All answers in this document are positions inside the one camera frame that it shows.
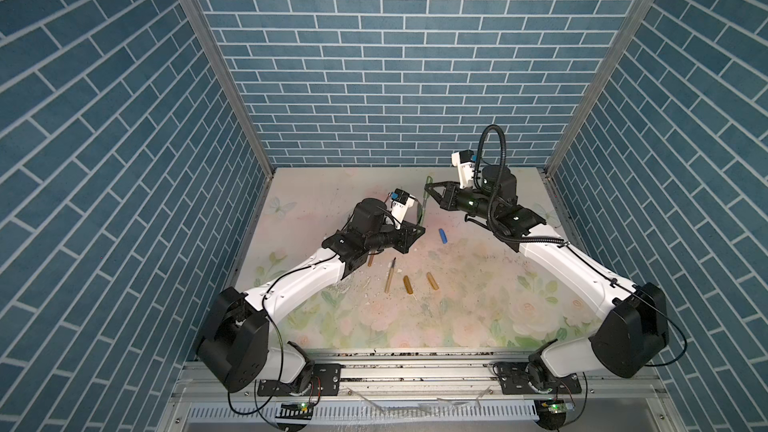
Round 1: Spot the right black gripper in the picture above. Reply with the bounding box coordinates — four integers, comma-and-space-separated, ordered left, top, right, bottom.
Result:
425, 181, 498, 224

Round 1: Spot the dark yellow pen cap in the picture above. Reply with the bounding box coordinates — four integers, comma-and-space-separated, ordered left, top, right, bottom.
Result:
403, 276, 414, 295

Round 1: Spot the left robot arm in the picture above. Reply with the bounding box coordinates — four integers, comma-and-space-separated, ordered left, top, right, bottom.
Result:
195, 189, 425, 395

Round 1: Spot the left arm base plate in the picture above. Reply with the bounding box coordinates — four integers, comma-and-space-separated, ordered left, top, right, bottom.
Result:
257, 363, 342, 399

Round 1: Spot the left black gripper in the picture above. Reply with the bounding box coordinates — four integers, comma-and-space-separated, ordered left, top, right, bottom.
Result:
362, 217, 426, 254

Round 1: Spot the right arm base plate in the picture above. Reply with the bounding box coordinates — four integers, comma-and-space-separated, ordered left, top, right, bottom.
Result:
490, 362, 582, 395

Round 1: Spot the floral table mat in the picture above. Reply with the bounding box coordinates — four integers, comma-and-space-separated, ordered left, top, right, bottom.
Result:
236, 166, 598, 351

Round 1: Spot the tan pen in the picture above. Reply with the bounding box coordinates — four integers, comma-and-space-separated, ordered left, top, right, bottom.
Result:
384, 258, 397, 294

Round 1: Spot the tan pen cap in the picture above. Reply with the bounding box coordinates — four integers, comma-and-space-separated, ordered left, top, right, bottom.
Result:
426, 272, 439, 291

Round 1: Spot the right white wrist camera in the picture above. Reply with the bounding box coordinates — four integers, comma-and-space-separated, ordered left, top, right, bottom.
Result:
451, 149, 477, 189

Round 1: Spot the aluminium mounting rail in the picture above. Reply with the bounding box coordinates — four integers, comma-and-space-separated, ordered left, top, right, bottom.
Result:
159, 349, 684, 431

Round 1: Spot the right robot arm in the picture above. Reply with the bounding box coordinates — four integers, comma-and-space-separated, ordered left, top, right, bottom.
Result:
424, 124, 681, 393

